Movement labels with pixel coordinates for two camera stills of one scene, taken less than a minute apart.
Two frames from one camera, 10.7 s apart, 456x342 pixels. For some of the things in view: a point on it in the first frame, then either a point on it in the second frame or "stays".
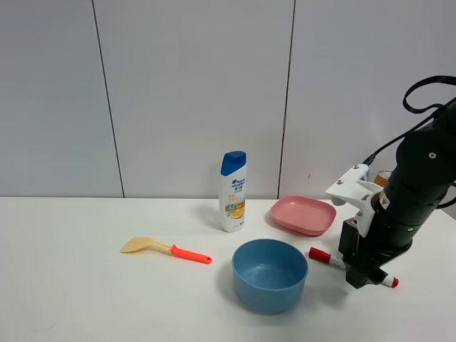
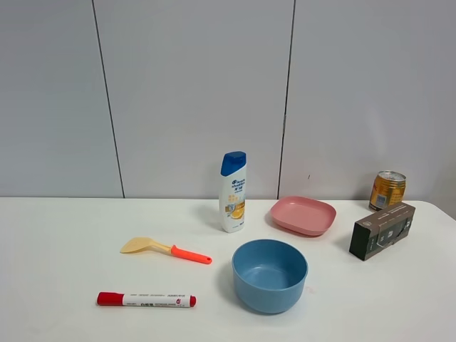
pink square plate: (306, 215) stays
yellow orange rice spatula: (139, 244) stays
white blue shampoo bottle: (233, 181) stays
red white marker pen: (336, 260) -> (149, 300)
